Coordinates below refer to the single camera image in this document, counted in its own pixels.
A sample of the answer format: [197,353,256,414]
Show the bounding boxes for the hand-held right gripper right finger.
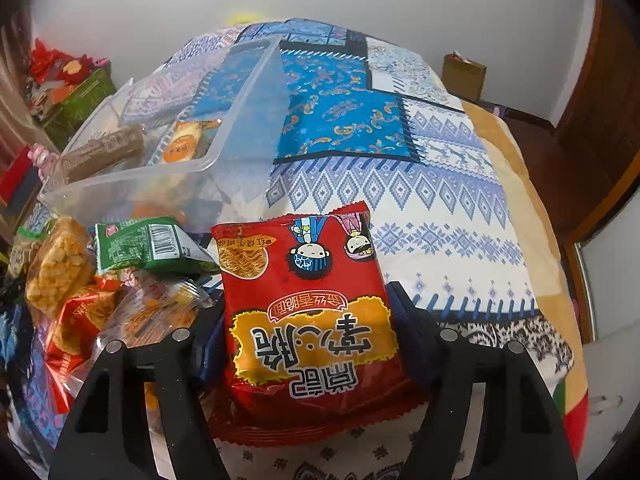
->
[385,281,587,480]

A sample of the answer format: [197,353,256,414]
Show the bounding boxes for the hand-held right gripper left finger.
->
[47,304,232,480]

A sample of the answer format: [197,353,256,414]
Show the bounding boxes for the red noodle snack packet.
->
[209,200,432,450]

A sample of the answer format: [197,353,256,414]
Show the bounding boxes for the clear plastic container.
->
[39,35,292,227]

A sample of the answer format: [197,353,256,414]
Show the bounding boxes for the clear orange snack packet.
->
[106,279,215,348]

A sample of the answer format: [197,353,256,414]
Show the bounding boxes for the green snack packet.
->
[94,215,222,277]

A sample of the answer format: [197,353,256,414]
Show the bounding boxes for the blue patterned blanket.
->
[15,19,576,480]

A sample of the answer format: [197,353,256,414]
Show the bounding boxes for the red foil snack packet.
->
[44,278,127,402]

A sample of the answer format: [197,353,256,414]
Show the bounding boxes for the yellow puffed snack packet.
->
[24,217,97,319]

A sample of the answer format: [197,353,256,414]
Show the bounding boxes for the white cabinet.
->
[574,240,640,461]

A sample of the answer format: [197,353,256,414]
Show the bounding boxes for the orange yellow snack packet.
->
[149,118,222,167]

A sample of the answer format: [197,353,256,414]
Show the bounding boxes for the brown roll snack packet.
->
[59,126,147,187]

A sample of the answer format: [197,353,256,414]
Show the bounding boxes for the brown cardboard box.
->
[442,51,489,104]

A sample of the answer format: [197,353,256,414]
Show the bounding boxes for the red box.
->
[0,144,42,207]

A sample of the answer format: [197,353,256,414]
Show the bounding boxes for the green cardboard box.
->
[41,67,119,152]

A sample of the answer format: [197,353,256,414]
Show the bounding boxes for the wooden door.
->
[549,0,640,266]

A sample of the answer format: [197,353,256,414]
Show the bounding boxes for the pile of red packages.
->
[26,36,110,87]

